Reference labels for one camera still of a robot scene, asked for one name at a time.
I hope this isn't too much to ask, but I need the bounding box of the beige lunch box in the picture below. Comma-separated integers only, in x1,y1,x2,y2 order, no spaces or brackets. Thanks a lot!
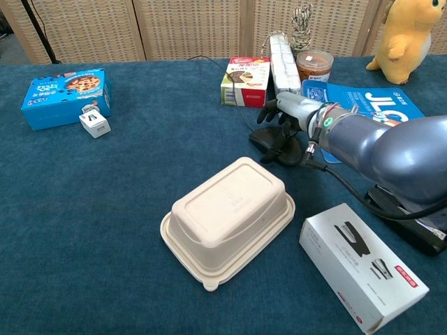
159,156,297,292

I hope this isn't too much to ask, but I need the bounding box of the black stapler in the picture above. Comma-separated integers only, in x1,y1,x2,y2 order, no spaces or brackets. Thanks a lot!
364,184,447,258

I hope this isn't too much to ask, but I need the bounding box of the twine rope bundle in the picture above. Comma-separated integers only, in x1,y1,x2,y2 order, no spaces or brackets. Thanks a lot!
291,3,314,57

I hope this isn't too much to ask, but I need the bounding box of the blue table cloth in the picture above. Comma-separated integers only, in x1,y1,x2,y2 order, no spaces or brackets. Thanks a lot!
0,54,447,335

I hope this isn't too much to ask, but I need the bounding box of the red white cake box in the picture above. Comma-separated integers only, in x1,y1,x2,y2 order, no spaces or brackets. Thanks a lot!
220,57,272,108

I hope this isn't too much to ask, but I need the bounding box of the white stapler box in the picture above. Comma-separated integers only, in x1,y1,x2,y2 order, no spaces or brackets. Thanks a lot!
298,202,430,333

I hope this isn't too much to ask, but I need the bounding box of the small white adapter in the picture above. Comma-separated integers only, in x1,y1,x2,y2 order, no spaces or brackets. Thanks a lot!
78,110,112,140

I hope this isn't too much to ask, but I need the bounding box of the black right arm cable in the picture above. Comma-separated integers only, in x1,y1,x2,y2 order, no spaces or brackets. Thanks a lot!
302,139,447,221

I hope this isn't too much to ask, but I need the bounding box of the wicker folding screen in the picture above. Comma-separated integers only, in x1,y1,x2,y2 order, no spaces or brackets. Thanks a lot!
0,0,447,66

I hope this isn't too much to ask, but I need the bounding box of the clear jar brown snack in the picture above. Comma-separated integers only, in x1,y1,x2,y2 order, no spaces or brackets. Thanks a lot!
295,50,335,84

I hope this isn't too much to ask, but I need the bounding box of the blue printed mouse pad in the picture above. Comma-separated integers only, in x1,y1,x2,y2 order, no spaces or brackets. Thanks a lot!
300,79,425,165

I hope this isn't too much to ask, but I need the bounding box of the black computer mouse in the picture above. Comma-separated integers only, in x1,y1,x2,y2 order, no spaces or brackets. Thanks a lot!
248,127,303,166

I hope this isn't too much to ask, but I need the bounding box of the blue cookie box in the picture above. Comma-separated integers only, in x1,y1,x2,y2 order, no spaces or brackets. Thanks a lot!
20,68,112,132

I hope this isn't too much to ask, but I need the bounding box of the yellow plush toy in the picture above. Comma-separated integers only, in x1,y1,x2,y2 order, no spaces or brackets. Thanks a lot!
365,0,441,85

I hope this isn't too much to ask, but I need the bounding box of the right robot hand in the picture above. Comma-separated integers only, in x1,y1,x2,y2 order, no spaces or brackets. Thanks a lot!
257,91,328,165

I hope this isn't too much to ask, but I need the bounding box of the black tripod stand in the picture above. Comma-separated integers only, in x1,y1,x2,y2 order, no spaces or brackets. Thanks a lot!
20,0,62,65

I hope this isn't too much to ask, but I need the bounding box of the white tissue pack stack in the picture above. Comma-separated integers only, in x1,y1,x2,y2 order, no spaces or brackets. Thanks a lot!
268,31,302,98

